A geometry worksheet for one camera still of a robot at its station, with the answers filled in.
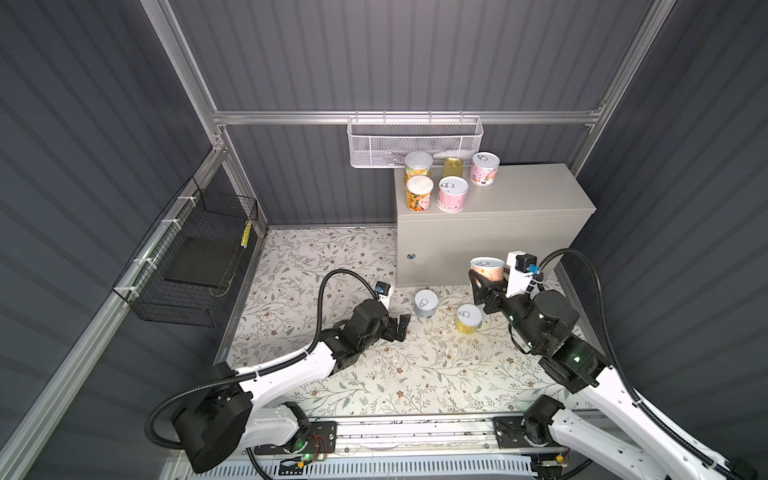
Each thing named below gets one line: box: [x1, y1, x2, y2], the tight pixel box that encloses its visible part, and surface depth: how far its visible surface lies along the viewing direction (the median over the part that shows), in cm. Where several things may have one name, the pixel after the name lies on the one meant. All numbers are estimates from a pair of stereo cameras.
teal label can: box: [414, 289, 439, 319], surface depth 95 cm
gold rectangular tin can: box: [443, 157, 464, 177], surface depth 84 cm
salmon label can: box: [470, 257, 505, 282], surface depth 65 cm
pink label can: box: [469, 151, 501, 186], surface depth 83 cm
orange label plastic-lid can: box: [406, 175, 435, 213], surface depth 74 cm
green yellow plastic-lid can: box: [404, 151, 433, 183], surface depth 79 cm
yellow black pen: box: [240, 220, 253, 249], surface depth 84 cm
